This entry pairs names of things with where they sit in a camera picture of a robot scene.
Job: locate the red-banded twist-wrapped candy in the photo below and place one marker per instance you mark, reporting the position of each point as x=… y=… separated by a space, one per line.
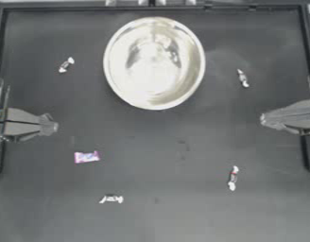
x=233 y=178
x=242 y=77

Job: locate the black and white candy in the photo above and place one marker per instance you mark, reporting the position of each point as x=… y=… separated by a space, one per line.
x=117 y=199

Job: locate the steel bowl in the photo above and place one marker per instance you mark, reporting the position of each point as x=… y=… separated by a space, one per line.
x=153 y=85

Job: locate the purple candy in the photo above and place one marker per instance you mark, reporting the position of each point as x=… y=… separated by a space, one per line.
x=86 y=157

